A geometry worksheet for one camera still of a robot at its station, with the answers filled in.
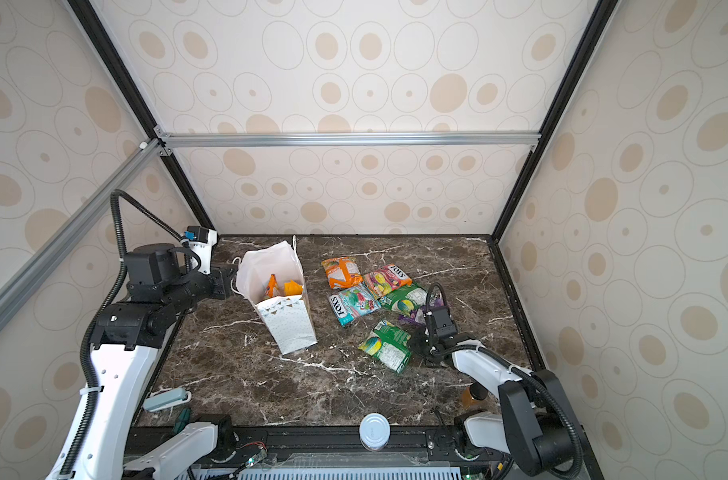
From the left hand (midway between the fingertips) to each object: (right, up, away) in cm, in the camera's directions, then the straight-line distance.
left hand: (242, 263), depth 66 cm
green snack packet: (+39, -12, +30) cm, 51 cm away
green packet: (+34, -24, +22) cm, 47 cm away
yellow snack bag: (+6, -7, +19) cm, 22 cm away
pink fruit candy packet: (-1, -7, +24) cm, 25 cm away
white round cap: (+30, -40, +5) cm, 50 cm away
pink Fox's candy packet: (+32, -6, +35) cm, 48 cm away
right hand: (+41, -24, +24) cm, 54 cm away
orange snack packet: (+19, -3, +38) cm, 42 cm away
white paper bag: (+7, -15, +13) cm, 21 cm away
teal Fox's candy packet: (+22, -13, +31) cm, 40 cm away
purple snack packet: (+43, -17, +29) cm, 54 cm away
